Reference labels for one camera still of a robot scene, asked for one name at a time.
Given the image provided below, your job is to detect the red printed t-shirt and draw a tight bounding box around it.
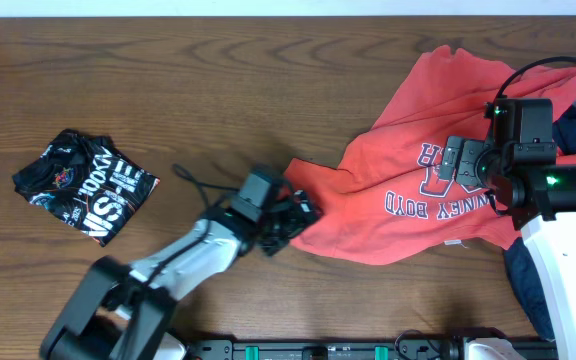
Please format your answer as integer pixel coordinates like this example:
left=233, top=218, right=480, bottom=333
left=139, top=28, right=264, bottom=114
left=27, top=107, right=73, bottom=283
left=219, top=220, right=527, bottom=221
left=282, top=44, right=576, bottom=266

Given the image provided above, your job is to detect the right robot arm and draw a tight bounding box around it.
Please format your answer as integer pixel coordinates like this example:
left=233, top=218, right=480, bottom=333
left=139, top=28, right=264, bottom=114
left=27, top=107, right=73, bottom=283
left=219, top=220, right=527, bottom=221
left=439, top=98, right=576, bottom=359

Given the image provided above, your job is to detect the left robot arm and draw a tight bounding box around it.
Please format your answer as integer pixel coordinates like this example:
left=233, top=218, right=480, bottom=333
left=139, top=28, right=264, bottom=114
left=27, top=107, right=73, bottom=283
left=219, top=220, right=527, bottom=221
left=39, top=190, right=321, bottom=359

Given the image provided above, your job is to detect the navy blue garment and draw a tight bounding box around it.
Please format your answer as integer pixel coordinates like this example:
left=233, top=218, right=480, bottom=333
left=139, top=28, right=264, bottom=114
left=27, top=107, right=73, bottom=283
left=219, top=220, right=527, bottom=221
left=503, top=99, right=576, bottom=341

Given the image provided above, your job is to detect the black printed folded garment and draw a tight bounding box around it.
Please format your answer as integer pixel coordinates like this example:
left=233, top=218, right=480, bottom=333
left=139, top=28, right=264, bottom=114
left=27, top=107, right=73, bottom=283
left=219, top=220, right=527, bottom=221
left=12, top=129, right=160, bottom=247

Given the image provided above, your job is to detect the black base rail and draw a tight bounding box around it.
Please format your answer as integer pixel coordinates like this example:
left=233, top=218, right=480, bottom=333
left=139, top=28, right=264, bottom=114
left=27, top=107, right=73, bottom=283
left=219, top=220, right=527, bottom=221
left=186, top=334, right=558, bottom=360

